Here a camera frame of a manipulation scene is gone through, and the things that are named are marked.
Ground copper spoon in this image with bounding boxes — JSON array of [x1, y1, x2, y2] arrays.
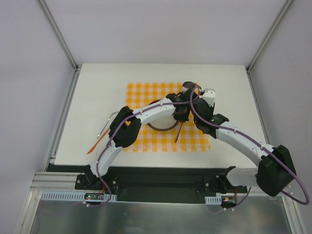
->
[[175, 122, 183, 143]]

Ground red rimmed cream plate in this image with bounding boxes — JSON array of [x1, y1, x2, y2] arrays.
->
[[147, 98, 180, 132]]

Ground yellow white checkered cloth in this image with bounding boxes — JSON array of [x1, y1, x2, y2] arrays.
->
[[124, 82, 211, 153]]

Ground metal cup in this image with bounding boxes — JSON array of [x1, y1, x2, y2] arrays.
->
[[182, 81, 195, 89]]

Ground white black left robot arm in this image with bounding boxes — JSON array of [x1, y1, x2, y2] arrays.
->
[[84, 90, 198, 190]]

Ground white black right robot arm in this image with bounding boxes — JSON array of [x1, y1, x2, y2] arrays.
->
[[191, 98, 297, 196]]

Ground orange chopsticks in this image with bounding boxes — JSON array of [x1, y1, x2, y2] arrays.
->
[[87, 128, 110, 154]]

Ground silver fork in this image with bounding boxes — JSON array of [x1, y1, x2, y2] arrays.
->
[[97, 111, 119, 139]]

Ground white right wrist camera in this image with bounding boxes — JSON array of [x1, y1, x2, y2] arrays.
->
[[201, 89, 215, 107]]

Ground aluminium right side rail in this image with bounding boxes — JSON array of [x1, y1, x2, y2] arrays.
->
[[246, 70, 270, 143]]

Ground aluminium rail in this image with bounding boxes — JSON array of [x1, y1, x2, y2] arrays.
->
[[30, 170, 294, 195], [43, 66, 81, 172], [246, 70, 270, 143]]

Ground right white cable duct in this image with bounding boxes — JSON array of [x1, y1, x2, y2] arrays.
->
[[205, 195, 222, 205]]

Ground white cable duct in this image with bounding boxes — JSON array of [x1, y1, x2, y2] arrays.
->
[[41, 191, 117, 202], [205, 195, 222, 205]]

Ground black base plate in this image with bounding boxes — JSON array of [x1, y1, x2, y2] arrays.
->
[[46, 164, 252, 204]]

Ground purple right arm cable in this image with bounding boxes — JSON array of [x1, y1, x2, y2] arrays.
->
[[190, 85, 308, 213]]

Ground aluminium frame post right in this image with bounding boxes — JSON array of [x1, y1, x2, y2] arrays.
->
[[246, 0, 295, 74]]

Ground aluminium frame post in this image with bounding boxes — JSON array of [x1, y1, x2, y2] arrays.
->
[[246, 0, 295, 74], [37, 0, 78, 71]]

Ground aluminium left side rail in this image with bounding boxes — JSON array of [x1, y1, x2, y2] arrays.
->
[[43, 66, 81, 172]]

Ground aluminium frame post left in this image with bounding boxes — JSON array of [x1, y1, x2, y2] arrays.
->
[[37, 0, 78, 71]]

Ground aluminium front rail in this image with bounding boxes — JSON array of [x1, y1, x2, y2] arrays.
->
[[30, 170, 294, 195]]

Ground left white cable duct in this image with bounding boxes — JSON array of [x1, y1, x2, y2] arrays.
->
[[41, 191, 117, 202]]

